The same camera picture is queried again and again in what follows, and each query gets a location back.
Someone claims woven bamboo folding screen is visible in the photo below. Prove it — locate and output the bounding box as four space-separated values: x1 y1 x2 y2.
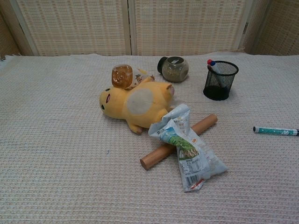
0 0 299 56

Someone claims round glass jar black lid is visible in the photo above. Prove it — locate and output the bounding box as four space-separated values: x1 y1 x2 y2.
157 56 190 83

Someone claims wooden rolling pin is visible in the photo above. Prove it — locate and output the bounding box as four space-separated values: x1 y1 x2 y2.
140 113 218 170

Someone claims red blue pen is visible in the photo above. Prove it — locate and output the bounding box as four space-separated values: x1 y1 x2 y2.
207 59 228 89

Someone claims black mesh pen cup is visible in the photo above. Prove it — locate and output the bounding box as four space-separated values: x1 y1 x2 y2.
203 60 239 101

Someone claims white teal whiteboard marker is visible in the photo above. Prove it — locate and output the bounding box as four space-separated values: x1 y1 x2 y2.
253 126 299 137

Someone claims crumpled white snack bag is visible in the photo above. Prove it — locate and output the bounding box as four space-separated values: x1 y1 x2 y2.
148 103 229 193

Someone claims yellow plush toy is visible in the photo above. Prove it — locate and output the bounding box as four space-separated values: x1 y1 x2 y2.
99 77 176 136

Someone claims amber plastic drink bottle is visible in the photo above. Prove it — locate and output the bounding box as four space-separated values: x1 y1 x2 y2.
111 64 155 90

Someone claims white woven tablecloth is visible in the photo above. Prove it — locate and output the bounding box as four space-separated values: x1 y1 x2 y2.
0 51 299 224

